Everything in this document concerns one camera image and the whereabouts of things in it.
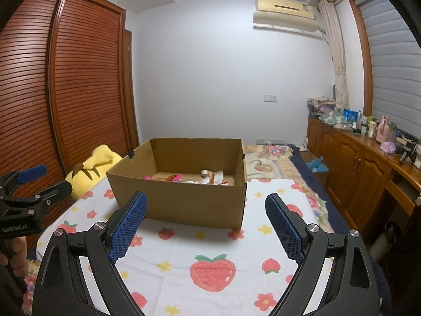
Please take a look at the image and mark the person's left hand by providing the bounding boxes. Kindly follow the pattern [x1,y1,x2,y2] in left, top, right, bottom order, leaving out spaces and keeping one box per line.
[6,236,29,290]

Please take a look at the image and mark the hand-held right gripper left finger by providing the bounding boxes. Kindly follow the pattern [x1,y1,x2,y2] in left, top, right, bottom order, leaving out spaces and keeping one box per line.
[31,190,148,316]

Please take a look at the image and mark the navy bed sheet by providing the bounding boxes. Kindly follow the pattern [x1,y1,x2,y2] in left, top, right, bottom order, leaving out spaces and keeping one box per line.
[289,145,350,235]

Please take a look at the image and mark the cluster of toiletry bottles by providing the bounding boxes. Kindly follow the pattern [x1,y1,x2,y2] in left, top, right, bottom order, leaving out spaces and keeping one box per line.
[353,110,379,139]

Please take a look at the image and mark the wooden louvered wardrobe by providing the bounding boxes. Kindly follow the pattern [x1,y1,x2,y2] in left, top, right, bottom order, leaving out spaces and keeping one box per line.
[0,0,140,238]

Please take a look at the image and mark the strawberry printed blanket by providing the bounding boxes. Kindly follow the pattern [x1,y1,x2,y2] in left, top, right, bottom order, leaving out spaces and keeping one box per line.
[36,178,333,316]

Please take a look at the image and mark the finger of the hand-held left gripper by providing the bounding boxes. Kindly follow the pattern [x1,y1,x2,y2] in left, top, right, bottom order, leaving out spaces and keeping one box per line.
[31,180,73,209]
[0,165,47,200]

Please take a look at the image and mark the yellow plush toy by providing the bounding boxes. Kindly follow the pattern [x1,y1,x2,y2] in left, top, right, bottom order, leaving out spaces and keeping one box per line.
[65,144,123,200]

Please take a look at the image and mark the brown cardboard box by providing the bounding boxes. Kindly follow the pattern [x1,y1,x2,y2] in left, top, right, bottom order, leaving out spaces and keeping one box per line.
[106,138,248,230]

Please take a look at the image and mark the floral quilt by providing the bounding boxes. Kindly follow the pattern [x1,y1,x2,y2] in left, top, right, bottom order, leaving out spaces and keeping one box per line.
[243,143,329,225]

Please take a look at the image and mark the green patterned cloth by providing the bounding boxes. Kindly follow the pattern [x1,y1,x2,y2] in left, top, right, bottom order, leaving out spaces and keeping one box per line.
[318,110,354,129]

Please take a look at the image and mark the black camera gadget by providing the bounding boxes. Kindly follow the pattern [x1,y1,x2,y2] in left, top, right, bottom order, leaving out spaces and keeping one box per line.
[396,141,418,165]

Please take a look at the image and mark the grey window blind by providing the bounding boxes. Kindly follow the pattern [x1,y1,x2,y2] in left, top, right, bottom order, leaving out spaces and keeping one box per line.
[357,0,421,139]

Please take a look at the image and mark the wooden sideboard cabinet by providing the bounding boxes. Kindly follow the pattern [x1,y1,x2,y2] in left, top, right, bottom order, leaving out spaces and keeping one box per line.
[307,115,421,238]

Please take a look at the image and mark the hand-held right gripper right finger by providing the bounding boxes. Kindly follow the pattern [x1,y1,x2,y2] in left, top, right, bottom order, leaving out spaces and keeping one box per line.
[265,194,379,316]

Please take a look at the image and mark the silver packet with white end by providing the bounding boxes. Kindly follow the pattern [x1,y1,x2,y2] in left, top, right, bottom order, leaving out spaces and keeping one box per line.
[201,169,231,187]

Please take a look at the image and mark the beige air conditioner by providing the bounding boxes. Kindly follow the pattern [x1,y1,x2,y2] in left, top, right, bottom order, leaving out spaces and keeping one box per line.
[253,0,326,38]

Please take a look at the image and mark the pile of folded cloths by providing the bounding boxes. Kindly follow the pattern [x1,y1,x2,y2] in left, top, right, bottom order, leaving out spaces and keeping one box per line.
[307,97,336,117]

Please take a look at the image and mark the small box with blue cloth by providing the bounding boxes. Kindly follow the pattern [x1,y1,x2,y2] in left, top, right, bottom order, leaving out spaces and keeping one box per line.
[301,151,329,185]

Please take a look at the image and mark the wooden window frame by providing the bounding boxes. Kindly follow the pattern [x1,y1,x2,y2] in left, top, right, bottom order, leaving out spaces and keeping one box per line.
[349,0,421,145]

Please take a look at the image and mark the cream patterned curtain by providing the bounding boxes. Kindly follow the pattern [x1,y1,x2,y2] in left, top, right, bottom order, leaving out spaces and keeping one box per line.
[318,0,350,112]

